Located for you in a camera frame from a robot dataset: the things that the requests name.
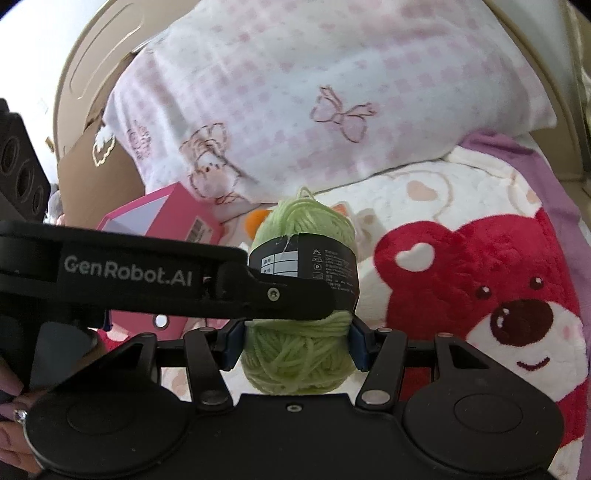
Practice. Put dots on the pink checked pillow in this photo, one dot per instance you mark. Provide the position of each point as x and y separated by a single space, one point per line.
323 69

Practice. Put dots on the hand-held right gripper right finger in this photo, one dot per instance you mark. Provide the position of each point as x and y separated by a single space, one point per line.
358 346

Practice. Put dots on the brown cardboard box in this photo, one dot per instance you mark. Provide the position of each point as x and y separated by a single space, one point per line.
92 184

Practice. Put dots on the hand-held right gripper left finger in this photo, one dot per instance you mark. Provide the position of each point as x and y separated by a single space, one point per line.
232 346

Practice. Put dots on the orange ball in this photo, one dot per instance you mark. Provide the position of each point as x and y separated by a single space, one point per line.
255 224

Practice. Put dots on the green yarn ball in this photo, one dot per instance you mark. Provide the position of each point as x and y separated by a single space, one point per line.
295 360

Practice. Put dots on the pink cardboard storage box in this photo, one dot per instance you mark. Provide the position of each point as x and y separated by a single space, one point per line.
180 207

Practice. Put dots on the printed fleece blanket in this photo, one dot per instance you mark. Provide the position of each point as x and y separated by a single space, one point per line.
461 194

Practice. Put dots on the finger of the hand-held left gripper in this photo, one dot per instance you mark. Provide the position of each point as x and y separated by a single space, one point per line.
286 300

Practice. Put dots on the person's left hand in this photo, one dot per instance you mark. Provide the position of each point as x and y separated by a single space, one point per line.
11 438

